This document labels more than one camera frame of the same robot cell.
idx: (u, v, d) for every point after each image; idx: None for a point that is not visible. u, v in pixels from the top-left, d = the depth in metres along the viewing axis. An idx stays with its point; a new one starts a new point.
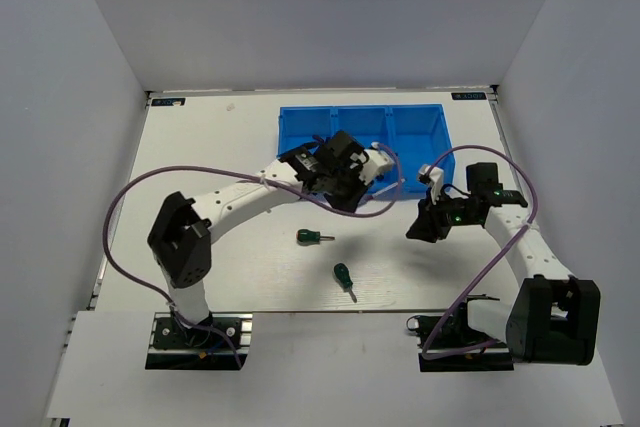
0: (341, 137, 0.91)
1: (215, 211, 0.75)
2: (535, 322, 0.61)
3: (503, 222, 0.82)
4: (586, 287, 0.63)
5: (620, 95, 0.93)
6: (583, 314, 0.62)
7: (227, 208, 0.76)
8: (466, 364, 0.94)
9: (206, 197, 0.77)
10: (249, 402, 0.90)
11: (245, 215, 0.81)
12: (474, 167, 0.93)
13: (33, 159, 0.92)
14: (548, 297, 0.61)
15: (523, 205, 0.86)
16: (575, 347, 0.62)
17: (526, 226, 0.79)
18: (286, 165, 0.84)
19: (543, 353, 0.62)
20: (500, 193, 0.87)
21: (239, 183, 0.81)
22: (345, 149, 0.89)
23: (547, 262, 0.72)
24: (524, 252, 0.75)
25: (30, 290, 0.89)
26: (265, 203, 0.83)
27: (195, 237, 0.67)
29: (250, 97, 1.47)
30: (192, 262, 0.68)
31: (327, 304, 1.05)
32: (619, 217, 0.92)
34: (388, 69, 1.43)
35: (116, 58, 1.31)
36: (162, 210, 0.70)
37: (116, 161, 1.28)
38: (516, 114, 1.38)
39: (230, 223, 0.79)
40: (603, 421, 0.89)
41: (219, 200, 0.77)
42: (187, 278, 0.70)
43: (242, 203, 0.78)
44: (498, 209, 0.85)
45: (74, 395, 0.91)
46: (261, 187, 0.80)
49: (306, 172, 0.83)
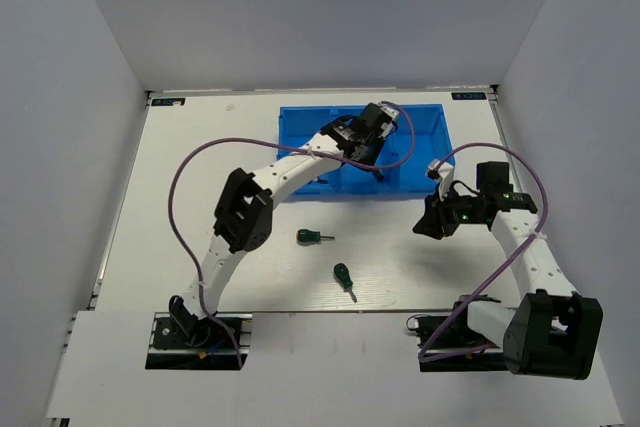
0: (372, 108, 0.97)
1: (274, 181, 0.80)
2: (533, 336, 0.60)
3: (510, 229, 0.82)
4: (589, 306, 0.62)
5: (620, 95, 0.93)
6: (584, 331, 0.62)
7: (283, 179, 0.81)
8: (466, 364, 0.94)
9: (262, 171, 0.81)
10: (249, 402, 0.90)
11: (294, 185, 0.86)
12: (486, 166, 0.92)
13: (33, 159, 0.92)
14: (549, 314, 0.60)
15: (532, 211, 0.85)
16: (571, 362, 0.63)
17: (534, 235, 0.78)
18: (327, 137, 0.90)
19: (538, 366, 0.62)
20: (510, 195, 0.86)
21: (288, 156, 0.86)
22: (378, 119, 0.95)
23: (550, 278, 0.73)
24: (529, 264, 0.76)
25: (30, 290, 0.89)
26: (311, 173, 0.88)
27: (263, 205, 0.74)
29: (250, 97, 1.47)
30: (258, 227, 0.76)
31: (327, 303, 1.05)
32: (619, 217, 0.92)
34: (388, 69, 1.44)
35: (116, 58, 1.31)
36: (227, 184, 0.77)
37: (116, 161, 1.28)
38: (516, 115, 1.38)
39: (283, 193, 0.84)
40: (603, 421, 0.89)
41: (275, 172, 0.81)
42: (251, 242, 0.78)
43: (294, 175, 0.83)
44: (506, 214, 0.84)
45: (74, 395, 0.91)
46: (309, 158, 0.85)
49: (346, 142, 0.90)
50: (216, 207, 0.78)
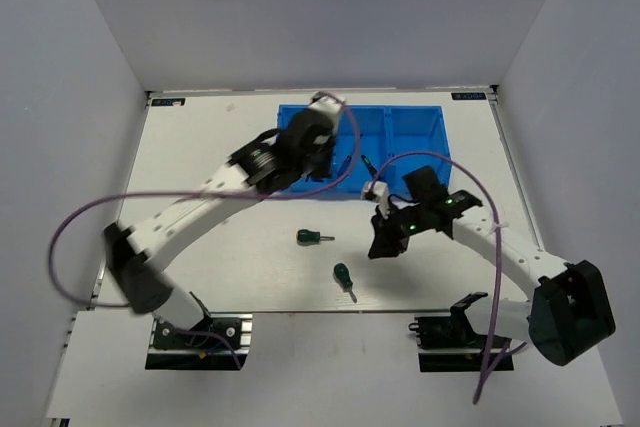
0: (301, 120, 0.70)
1: (153, 240, 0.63)
2: (561, 322, 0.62)
3: (475, 231, 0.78)
4: (587, 270, 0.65)
5: (620, 95, 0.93)
6: (595, 295, 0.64)
7: (166, 234, 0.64)
8: (465, 364, 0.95)
9: (143, 225, 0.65)
10: (249, 402, 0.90)
11: (195, 234, 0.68)
12: (413, 177, 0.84)
13: (33, 158, 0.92)
14: (562, 295, 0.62)
15: (478, 204, 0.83)
16: (601, 326, 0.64)
17: (499, 229, 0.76)
18: (234, 169, 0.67)
19: (580, 347, 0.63)
20: (455, 200, 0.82)
21: (178, 201, 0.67)
22: (307, 134, 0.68)
23: (539, 260, 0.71)
24: (515, 257, 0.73)
25: (31, 290, 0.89)
26: (218, 215, 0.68)
27: (131, 276, 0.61)
29: (250, 97, 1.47)
30: (142, 292, 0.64)
31: (327, 304, 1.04)
32: (620, 217, 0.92)
34: (388, 69, 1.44)
35: (116, 59, 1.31)
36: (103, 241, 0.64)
37: (116, 161, 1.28)
38: (516, 115, 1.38)
39: (177, 245, 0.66)
40: (603, 421, 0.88)
41: (158, 225, 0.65)
42: (147, 304, 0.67)
43: (183, 226, 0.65)
44: (462, 219, 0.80)
45: (75, 394, 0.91)
46: (203, 203, 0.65)
49: (265, 175, 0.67)
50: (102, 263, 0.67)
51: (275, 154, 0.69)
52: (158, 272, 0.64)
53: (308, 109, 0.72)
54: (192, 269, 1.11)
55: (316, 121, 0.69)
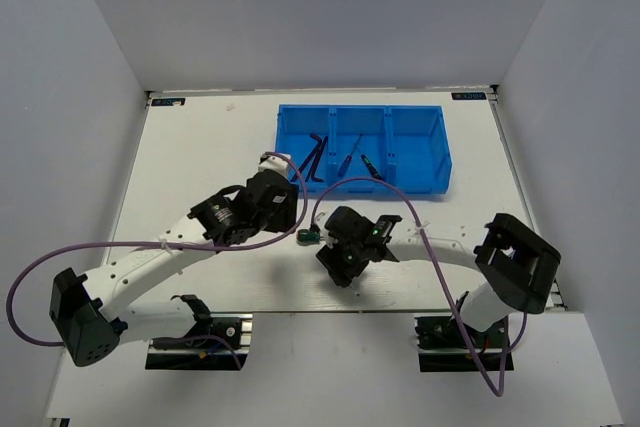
0: (260, 179, 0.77)
1: (108, 288, 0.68)
2: (514, 276, 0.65)
3: (407, 241, 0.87)
4: (501, 221, 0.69)
5: (620, 95, 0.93)
6: (519, 235, 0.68)
7: (122, 282, 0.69)
8: (466, 364, 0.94)
9: (100, 271, 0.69)
10: (248, 403, 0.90)
11: (152, 283, 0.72)
12: (335, 225, 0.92)
13: (32, 158, 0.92)
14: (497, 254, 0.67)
15: (398, 219, 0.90)
16: (544, 256, 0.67)
17: (422, 229, 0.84)
18: (195, 223, 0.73)
19: (545, 288, 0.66)
20: (378, 229, 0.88)
21: (140, 249, 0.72)
22: (264, 193, 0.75)
23: (466, 235, 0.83)
24: (447, 243, 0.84)
25: (32, 290, 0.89)
26: (175, 266, 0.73)
27: (78, 325, 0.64)
29: (250, 97, 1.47)
30: (88, 342, 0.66)
31: (327, 303, 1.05)
32: (620, 217, 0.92)
34: (388, 69, 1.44)
35: (116, 59, 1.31)
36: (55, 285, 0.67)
37: (115, 161, 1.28)
38: (515, 114, 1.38)
39: (134, 294, 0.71)
40: (603, 421, 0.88)
41: (114, 273, 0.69)
42: (90, 355, 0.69)
43: (140, 275, 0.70)
44: (392, 241, 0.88)
45: (75, 394, 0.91)
46: (164, 252, 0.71)
49: (223, 224, 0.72)
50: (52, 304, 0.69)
51: (232, 209, 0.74)
52: (106, 322, 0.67)
53: (267, 172, 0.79)
54: (193, 269, 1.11)
55: (274, 182, 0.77)
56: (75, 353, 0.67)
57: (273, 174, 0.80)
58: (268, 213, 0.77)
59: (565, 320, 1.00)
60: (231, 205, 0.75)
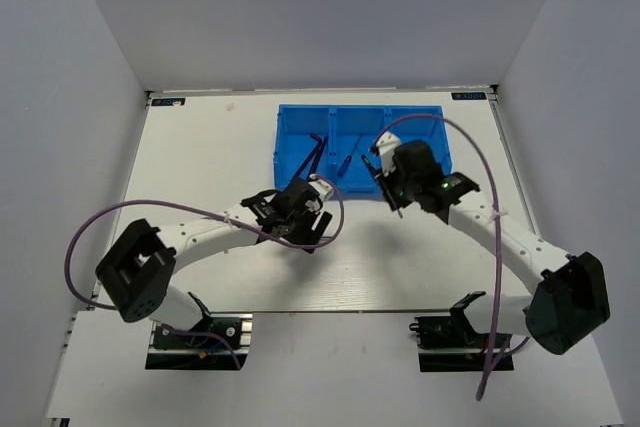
0: (297, 184, 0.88)
1: (180, 241, 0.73)
2: (561, 317, 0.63)
3: (473, 218, 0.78)
4: (587, 261, 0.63)
5: (621, 95, 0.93)
6: (594, 284, 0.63)
7: (191, 241, 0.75)
8: (466, 364, 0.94)
9: (170, 228, 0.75)
10: (248, 403, 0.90)
11: (204, 251, 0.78)
12: (406, 155, 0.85)
13: (32, 159, 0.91)
14: (565, 292, 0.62)
15: (475, 188, 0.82)
16: (596, 313, 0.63)
17: (498, 218, 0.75)
18: (248, 209, 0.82)
19: (574, 332, 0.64)
20: (449, 184, 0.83)
21: (204, 218, 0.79)
22: (300, 196, 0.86)
23: (541, 249, 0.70)
24: (516, 248, 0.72)
25: (32, 290, 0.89)
26: (223, 242, 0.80)
27: (159, 264, 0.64)
29: (250, 97, 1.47)
30: (149, 291, 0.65)
31: (327, 304, 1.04)
32: (620, 217, 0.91)
34: (388, 69, 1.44)
35: (116, 59, 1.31)
36: (124, 233, 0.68)
37: (115, 161, 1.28)
38: (516, 114, 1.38)
39: (189, 257, 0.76)
40: (603, 421, 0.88)
41: (184, 230, 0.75)
42: (135, 311, 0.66)
43: (207, 237, 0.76)
44: (457, 206, 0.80)
45: (75, 394, 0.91)
46: (224, 224, 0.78)
49: (264, 216, 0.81)
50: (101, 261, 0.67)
51: (273, 205, 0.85)
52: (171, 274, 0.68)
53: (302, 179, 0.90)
54: (192, 270, 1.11)
55: (308, 187, 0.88)
56: (135, 298, 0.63)
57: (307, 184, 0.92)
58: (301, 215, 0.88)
59: None
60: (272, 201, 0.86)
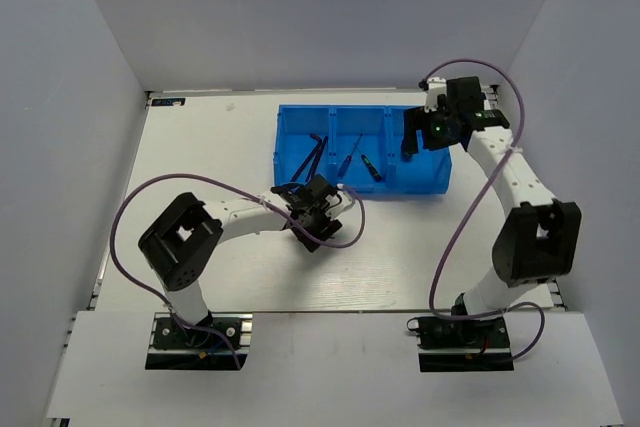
0: (319, 178, 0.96)
1: (223, 215, 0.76)
2: (521, 246, 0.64)
3: (487, 147, 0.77)
4: (568, 208, 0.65)
5: (620, 95, 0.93)
6: (564, 233, 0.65)
7: (232, 216, 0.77)
8: (466, 364, 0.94)
9: (214, 203, 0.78)
10: (248, 403, 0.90)
11: (239, 229, 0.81)
12: (456, 83, 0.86)
13: (33, 159, 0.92)
14: (533, 222, 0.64)
15: (505, 126, 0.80)
16: (557, 262, 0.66)
17: (511, 152, 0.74)
18: (278, 195, 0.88)
19: (530, 273, 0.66)
20: (484, 114, 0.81)
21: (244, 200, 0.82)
22: (323, 191, 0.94)
23: (531, 189, 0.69)
24: (510, 180, 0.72)
25: (31, 290, 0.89)
26: (255, 223, 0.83)
27: (206, 234, 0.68)
29: (250, 97, 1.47)
30: (192, 262, 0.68)
31: (327, 303, 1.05)
32: (619, 217, 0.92)
34: (388, 69, 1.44)
35: (116, 59, 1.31)
36: (173, 206, 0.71)
37: (116, 161, 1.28)
38: (516, 114, 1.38)
39: (227, 233, 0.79)
40: (603, 421, 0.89)
41: (227, 206, 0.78)
42: (179, 281, 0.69)
43: (247, 214, 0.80)
44: (482, 134, 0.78)
45: (75, 394, 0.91)
46: (260, 207, 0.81)
49: (291, 204, 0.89)
50: (147, 231, 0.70)
51: (299, 195, 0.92)
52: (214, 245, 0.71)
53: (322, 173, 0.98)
54: None
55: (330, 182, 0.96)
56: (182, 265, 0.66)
57: None
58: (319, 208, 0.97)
59: (566, 320, 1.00)
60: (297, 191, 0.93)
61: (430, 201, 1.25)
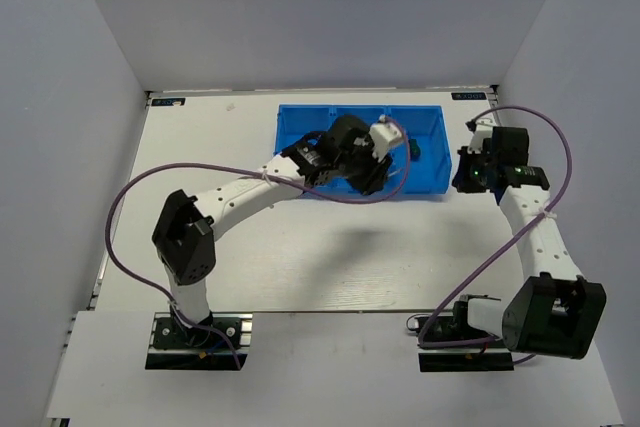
0: (340, 124, 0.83)
1: (217, 208, 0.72)
2: (534, 319, 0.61)
3: (519, 206, 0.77)
4: (593, 290, 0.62)
5: (620, 96, 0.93)
6: (584, 315, 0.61)
7: (229, 205, 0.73)
8: (466, 364, 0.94)
9: (207, 195, 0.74)
10: (248, 403, 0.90)
11: (245, 211, 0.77)
12: (502, 133, 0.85)
13: (33, 159, 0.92)
14: (552, 299, 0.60)
15: (544, 187, 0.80)
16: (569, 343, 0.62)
17: (542, 215, 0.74)
18: (289, 160, 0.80)
19: (537, 345, 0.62)
20: (523, 171, 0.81)
21: (240, 179, 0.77)
22: (345, 138, 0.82)
23: (557, 259, 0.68)
24: (535, 245, 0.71)
25: (31, 290, 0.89)
26: (265, 199, 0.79)
27: (197, 236, 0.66)
29: (250, 97, 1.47)
30: (197, 257, 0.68)
31: (327, 303, 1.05)
32: (619, 218, 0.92)
34: (388, 69, 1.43)
35: (116, 59, 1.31)
36: (166, 207, 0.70)
37: (116, 161, 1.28)
38: (516, 115, 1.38)
39: (232, 220, 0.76)
40: (603, 421, 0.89)
41: (221, 196, 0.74)
42: (191, 276, 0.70)
43: (245, 199, 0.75)
44: (515, 191, 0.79)
45: (75, 394, 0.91)
46: (264, 183, 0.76)
49: (307, 167, 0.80)
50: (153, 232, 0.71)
51: (317, 152, 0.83)
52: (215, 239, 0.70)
53: (345, 116, 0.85)
54: None
55: (354, 125, 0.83)
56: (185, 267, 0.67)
57: (356, 117, 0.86)
58: (351, 154, 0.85)
59: None
60: (317, 145, 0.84)
61: (430, 201, 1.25)
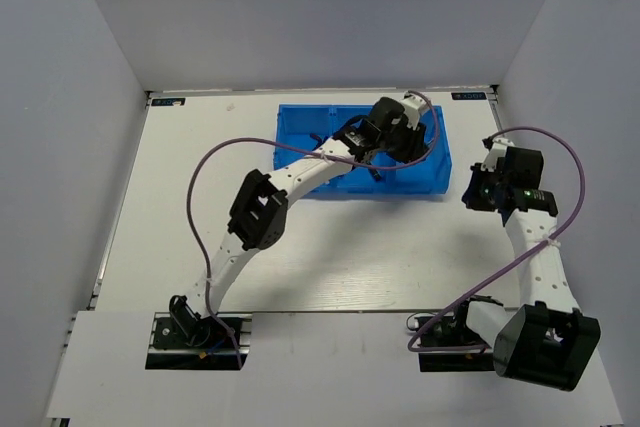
0: (381, 107, 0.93)
1: (287, 182, 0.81)
2: (525, 344, 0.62)
3: (524, 230, 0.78)
4: (587, 323, 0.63)
5: (621, 95, 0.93)
6: (576, 348, 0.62)
7: (296, 181, 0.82)
8: (466, 363, 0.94)
9: (277, 173, 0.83)
10: (248, 403, 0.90)
11: (306, 188, 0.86)
12: (516, 153, 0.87)
13: (32, 159, 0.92)
14: (544, 327, 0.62)
15: (552, 213, 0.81)
16: (558, 374, 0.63)
17: (546, 243, 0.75)
18: (340, 143, 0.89)
19: (526, 371, 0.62)
20: (532, 194, 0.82)
21: (302, 159, 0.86)
22: (385, 119, 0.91)
23: (554, 290, 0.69)
24: (533, 273, 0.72)
25: (31, 289, 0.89)
26: (321, 178, 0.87)
27: (275, 207, 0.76)
29: (250, 97, 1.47)
30: (274, 226, 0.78)
31: (327, 304, 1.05)
32: (619, 218, 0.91)
34: (388, 69, 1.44)
35: (116, 59, 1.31)
36: (244, 184, 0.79)
37: (116, 161, 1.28)
38: (516, 115, 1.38)
39: (296, 196, 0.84)
40: (603, 421, 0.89)
41: (289, 173, 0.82)
42: (264, 243, 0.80)
43: (309, 176, 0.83)
44: (522, 214, 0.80)
45: (75, 394, 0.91)
46: (321, 162, 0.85)
49: (357, 148, 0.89)
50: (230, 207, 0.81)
51: (363, 133, 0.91)
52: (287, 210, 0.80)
53: (384, 99, 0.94)
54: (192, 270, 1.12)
55: (392, 106, 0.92)
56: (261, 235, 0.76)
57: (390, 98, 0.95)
58: (390, 133, 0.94)
59: None
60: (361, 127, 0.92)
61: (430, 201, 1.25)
